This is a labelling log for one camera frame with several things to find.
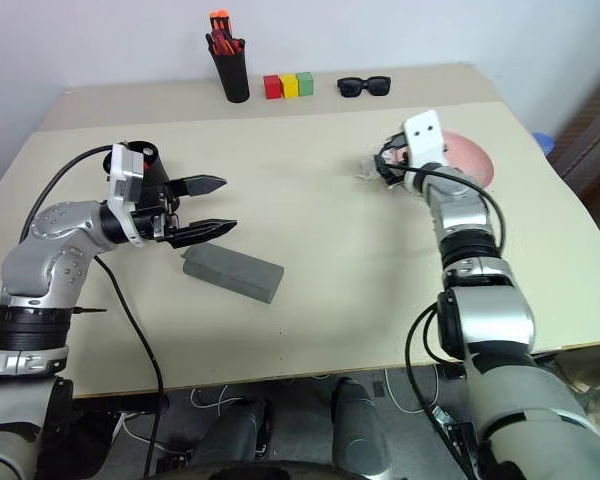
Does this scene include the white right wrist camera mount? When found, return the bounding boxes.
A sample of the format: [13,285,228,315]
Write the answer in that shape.
[402,109,451,174]

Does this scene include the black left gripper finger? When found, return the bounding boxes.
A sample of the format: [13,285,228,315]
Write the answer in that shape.
[165,174,228,199]
[169,218,239,250]

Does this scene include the black sunglasses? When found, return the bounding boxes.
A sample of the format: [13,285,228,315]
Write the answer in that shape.
[336,75,392,99]

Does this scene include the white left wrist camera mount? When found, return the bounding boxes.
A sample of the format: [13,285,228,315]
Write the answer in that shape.
[103,143,147,249]

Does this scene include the white floor cable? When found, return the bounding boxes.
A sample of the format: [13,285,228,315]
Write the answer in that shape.
[382,369,441,415]
[189,384,244,412]

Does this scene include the brown wooden furniture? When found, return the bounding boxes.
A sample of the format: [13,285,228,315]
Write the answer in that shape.
[554,64,600,226]

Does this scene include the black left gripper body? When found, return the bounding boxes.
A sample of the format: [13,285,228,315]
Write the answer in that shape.
[129,180,182,245]

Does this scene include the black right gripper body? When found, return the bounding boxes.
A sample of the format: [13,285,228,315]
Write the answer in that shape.
[373,132,412,187]

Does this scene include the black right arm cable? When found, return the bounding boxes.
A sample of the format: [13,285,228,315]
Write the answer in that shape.
[379,162,506,421]

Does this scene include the grey glasses case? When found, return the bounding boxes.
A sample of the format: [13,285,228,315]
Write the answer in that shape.
[181,243,286,304]

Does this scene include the white paper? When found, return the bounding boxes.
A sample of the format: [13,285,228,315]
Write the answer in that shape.
[355,149,396,190]

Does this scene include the black pen holder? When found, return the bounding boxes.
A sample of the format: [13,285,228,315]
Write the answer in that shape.
[214,38,252,105]

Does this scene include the blue round container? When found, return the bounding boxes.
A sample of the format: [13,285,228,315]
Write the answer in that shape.
[533,131,557,157]

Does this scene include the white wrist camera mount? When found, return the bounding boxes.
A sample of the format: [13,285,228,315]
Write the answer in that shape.
[103,143,147,249]
[402,109,451,174]

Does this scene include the pink plastic plate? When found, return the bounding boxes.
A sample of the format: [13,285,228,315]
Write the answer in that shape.
[439,129,496,190]

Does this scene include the dark grey rounded shape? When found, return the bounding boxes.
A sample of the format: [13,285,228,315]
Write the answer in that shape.
[329,377,386,476]
[194,399,271,471]

